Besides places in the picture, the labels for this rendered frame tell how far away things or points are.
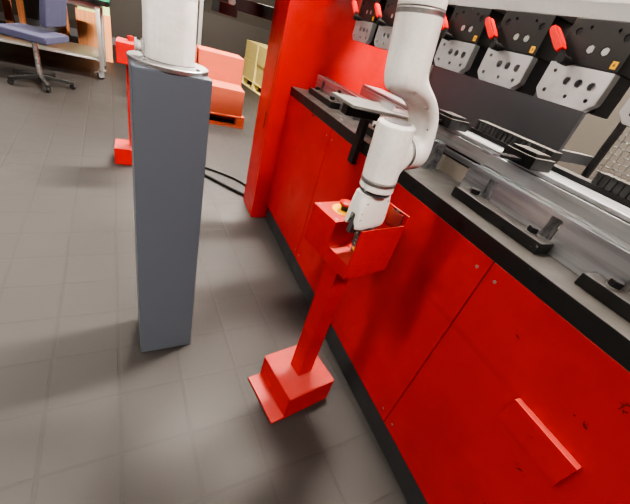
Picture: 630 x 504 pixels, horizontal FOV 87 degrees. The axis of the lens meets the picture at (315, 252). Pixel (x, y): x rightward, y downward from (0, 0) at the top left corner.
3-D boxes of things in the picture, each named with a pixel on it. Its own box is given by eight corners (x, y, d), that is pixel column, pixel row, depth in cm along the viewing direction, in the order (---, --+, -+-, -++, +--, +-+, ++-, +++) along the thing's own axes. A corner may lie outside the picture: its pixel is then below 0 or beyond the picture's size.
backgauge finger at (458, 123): (401, 113, 136) (406, 100, 133) (447, 123, 148) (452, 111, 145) (419, 122, 127) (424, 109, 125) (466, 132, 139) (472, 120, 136)
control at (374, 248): (303, 237, 100) (319, 182, 90) (344, 232, 109) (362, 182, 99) (343, 280, 88) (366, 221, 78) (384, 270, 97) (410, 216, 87)
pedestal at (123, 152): (116, 153, 259) (108, 29, 215) (152, 157, 270) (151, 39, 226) (115, 163, 245) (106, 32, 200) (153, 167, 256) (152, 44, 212)
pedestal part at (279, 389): (247, 379, 131) (252, 359, 125) (300, 358, 145) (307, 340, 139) (271, 424, 119) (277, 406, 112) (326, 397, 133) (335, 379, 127)
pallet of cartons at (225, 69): (139, 94, 400) (137, 29, 364) (232, 110, 453) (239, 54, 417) (141, 115, 344) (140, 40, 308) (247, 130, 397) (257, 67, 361)
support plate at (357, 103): (331, 94, 124) (331, 91, 124) (387, 107, 136) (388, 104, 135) (352, 108, 111) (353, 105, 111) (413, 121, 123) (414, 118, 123)
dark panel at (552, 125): (388, 104, 215) (417, 24, 191) (390, 105, 216) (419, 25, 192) (536, 183, 134) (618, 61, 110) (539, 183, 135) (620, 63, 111)
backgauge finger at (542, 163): (469, 150, 108) (477, 134, 105) (519, 158, 119) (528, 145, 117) (498, 165, 99) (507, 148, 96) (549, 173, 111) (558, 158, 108)
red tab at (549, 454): (497, 416, 78) (514, 399, 75) (503, 414, 79) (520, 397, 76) (553, 485, 68) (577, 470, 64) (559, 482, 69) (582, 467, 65)
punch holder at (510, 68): (473, 77, 97) (505, 9, 88) (493, 83, 101) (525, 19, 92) (515, 90, 86) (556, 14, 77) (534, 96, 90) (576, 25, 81)
